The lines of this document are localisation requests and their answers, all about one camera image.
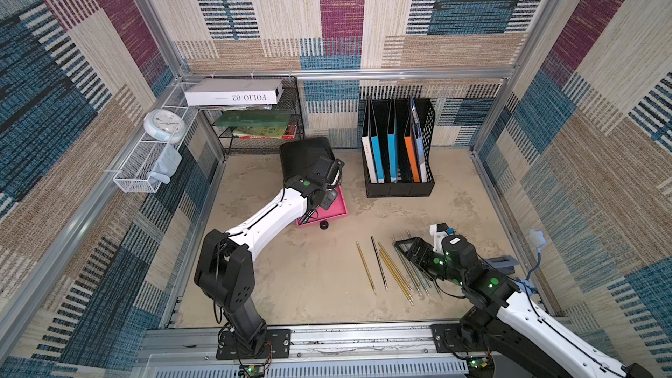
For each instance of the green book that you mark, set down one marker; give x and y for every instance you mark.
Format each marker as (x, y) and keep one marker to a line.
(253, 118)

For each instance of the black drawer cabinet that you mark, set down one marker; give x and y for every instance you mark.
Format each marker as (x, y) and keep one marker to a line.
(299, 157)

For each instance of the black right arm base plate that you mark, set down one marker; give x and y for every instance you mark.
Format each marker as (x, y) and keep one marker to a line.
(448, 338)

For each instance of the green pencil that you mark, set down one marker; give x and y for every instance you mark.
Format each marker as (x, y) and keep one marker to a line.
(407, 267)
(429, 285)
(413, 271)

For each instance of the white binder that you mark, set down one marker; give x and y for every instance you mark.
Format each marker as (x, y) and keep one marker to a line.
(366, 145)

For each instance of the orange folder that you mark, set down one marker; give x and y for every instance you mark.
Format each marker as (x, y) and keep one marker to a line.
(410, 151)

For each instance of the black mesh wire shelf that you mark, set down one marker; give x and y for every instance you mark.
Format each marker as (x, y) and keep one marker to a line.
(231, 145)

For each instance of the pink top drawer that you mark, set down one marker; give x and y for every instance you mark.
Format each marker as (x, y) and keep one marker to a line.
(337, 210)

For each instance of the white round clock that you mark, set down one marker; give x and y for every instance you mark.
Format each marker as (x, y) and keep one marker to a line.
(164, 126)

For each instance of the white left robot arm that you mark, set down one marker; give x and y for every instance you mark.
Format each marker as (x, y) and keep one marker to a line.
(225, 269)

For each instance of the white wire basket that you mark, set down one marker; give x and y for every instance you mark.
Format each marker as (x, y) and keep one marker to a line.
(131, 176)

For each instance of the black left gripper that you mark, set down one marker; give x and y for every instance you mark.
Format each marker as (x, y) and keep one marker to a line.
(332, 195)

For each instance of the teal folder right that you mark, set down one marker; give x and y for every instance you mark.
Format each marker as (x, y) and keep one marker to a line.
(392, 145)

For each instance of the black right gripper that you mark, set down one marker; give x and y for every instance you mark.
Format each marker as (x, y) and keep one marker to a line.
(420, 250)

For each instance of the light blue cloth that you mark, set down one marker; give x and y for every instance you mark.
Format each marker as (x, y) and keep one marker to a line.
(165, 166)

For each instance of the white folio box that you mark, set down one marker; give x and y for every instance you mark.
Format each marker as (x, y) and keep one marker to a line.
(225, 92)

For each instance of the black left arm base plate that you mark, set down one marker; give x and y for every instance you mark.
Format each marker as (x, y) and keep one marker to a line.
(270, 344)

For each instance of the yellow pencil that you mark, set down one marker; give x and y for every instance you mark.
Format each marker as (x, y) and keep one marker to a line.
(366, 268)
(394, 268)
(395, 274)

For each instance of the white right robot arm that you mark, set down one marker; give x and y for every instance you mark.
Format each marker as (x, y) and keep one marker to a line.
(503, 316)

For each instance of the black mesh file holder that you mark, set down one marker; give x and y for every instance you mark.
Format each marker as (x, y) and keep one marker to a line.
(405, 186)

